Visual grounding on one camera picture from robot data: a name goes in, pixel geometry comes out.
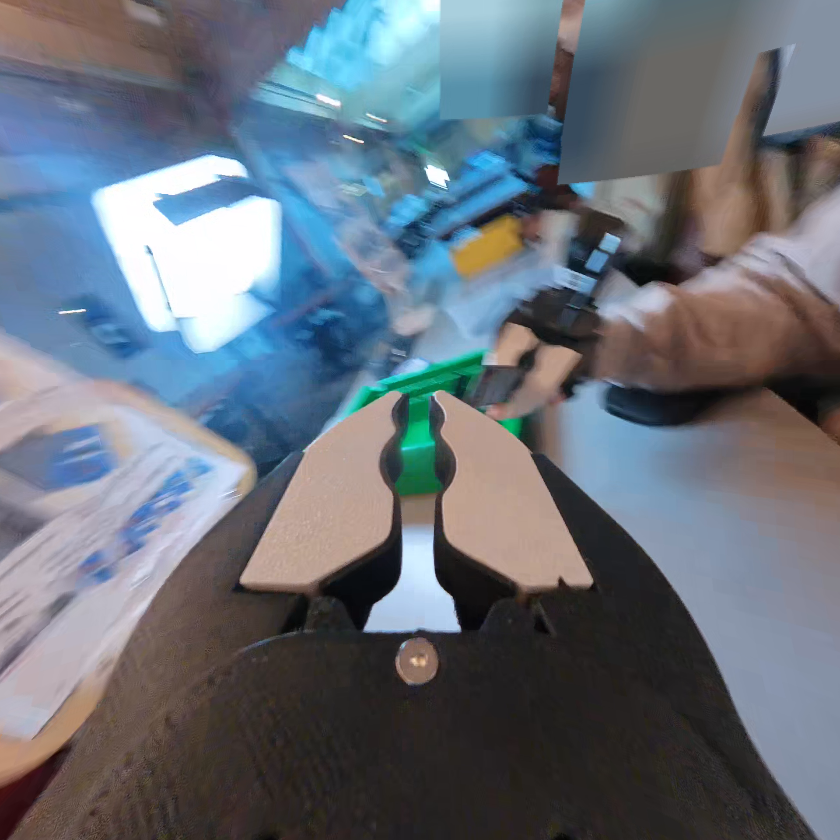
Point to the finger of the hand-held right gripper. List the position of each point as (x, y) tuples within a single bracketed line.
[(512, 344), (551, 371)]

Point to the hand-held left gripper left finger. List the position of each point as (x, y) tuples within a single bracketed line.
[(328, 518)]

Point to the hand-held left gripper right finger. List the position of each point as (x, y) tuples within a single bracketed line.
[(512, 518)]

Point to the green plastic bin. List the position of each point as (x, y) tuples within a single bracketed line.
[(417, 459)]

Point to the person's right forearm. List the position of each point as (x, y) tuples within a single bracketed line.
[(722, 315)]

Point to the yellow folder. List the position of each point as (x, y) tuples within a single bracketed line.
[(489, 249)]

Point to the white stand with instruction sheet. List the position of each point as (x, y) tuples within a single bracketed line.
[(226, 459)]

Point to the black pad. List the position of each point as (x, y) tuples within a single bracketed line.
[(669, 407)]

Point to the printed instruction sheet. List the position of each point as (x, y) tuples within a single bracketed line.
[(98, 558)]

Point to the ceiling light panel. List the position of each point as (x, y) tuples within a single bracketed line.
[(216, 282)]

